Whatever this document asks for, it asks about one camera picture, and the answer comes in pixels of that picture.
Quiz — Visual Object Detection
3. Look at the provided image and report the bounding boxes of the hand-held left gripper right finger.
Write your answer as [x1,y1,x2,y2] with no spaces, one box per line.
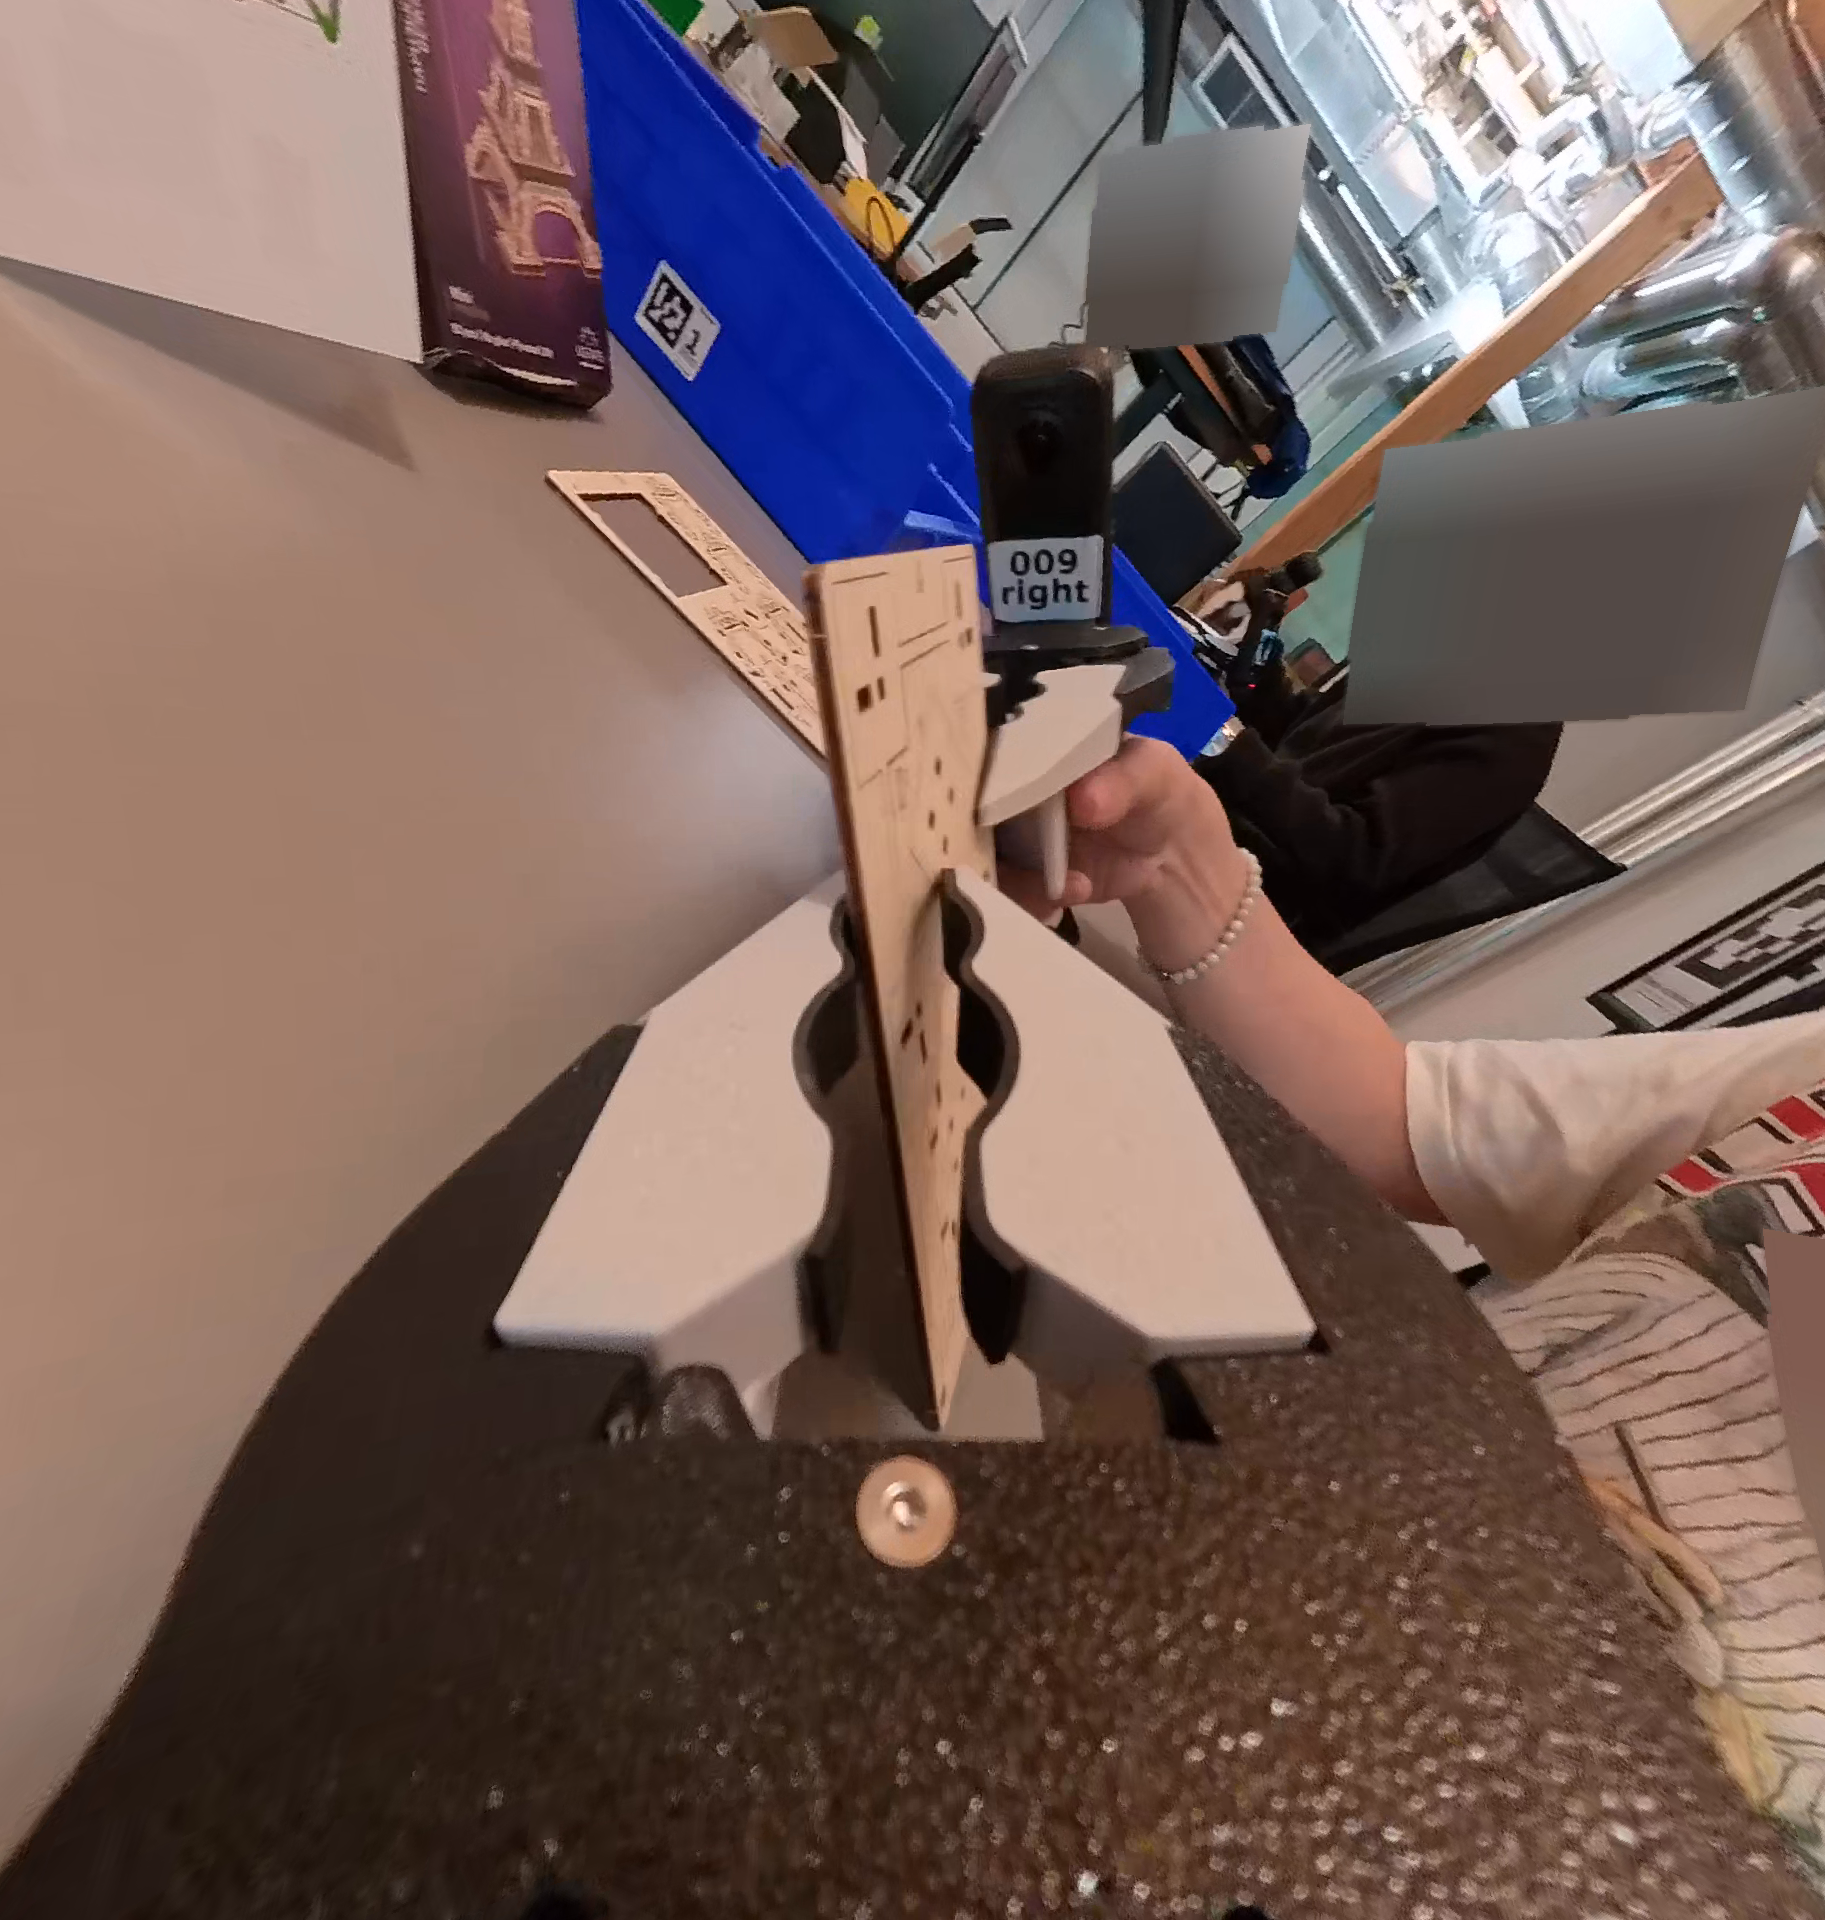
[940,871,1319,1442]

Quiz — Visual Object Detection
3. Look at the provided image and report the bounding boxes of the blue plastic bin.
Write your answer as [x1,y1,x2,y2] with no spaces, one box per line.
[575,0,1235,759]

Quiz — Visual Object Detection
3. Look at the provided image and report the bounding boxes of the silver ventilation duct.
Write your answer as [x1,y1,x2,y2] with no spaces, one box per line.
[1573,225,1825,400]

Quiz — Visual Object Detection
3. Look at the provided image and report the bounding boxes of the person's right hand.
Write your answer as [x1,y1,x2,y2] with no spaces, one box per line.
[1063,743,1266,976]

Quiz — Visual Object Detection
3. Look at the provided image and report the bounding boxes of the white bead bracelet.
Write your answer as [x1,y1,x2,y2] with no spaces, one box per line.
[1136,849,1266,986]

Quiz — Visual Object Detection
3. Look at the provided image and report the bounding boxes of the person's red printed shirt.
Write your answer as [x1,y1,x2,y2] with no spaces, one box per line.
[1661,1058,1825,1246]

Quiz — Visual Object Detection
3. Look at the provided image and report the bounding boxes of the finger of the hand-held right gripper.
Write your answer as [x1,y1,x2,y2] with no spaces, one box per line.
[975,668,1126,830]

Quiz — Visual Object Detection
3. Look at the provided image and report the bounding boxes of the person's right forearm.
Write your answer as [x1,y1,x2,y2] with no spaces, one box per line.
[1152,884,1825,1285]

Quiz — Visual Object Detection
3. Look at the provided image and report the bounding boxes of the purple puzzle box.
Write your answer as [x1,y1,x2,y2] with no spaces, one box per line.
[392,0,615,409]

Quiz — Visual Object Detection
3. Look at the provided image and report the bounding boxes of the wooden puzzle sheet square holes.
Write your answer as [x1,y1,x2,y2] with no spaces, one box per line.
[805,548,1004,1429]

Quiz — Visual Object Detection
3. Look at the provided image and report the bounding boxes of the person's striped white clothing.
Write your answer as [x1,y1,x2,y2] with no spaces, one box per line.
[1480,1246,1825,1920]

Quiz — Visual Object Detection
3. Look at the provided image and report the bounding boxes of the black white marker board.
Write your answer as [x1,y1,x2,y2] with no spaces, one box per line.
[1588,841,1825,1039]

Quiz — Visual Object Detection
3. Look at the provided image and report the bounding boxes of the wooden puzzle sheet rectangular cut-out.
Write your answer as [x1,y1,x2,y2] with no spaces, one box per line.
[545,469,833,759]

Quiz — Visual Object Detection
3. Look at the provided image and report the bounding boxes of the folded paper instruction sheet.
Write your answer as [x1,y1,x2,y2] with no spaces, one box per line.
[0,0,425,367]

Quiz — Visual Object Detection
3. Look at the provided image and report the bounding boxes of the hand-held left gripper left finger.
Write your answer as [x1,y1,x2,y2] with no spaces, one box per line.
[492,876,870,1439]

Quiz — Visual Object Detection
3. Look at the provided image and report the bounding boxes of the wooden beam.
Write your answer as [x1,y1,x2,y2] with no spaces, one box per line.
[1229,141,1732,580]

